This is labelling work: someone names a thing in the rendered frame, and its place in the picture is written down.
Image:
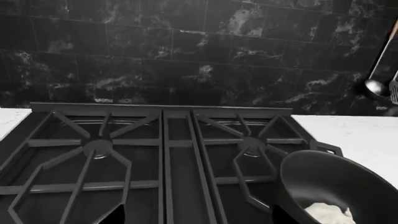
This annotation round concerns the round black burner cap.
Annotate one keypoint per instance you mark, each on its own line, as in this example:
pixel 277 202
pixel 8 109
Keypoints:
pixel 252 145
pixel 98 148

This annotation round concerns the black gas stove cooktop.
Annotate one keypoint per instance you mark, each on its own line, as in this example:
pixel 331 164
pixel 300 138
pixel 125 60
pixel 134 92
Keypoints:
pixel 180 163

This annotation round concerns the slotted steel spatula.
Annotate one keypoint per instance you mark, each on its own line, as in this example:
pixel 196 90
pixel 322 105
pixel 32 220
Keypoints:
pixel 394 89

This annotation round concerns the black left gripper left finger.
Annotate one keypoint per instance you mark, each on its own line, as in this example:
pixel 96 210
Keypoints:
pixel 118 215

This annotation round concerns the narrow black centre grate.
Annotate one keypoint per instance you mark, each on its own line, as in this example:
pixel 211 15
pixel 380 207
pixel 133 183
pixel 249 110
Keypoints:
pixel 169 163

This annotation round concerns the dark grey cooking pot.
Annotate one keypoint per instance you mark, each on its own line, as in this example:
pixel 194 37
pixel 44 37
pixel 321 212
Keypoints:
pixel 326 179

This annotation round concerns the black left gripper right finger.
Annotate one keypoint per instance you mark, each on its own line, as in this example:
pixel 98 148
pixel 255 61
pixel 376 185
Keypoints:
pixel 281 215

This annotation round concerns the black cast iron burner grate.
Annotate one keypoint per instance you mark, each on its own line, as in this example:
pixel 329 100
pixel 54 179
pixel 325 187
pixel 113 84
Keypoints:
pixel 239 179
pixel 77 186

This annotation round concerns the pale frozen meat piece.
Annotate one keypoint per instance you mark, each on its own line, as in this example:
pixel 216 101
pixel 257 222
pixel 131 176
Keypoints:
pixel 326 213

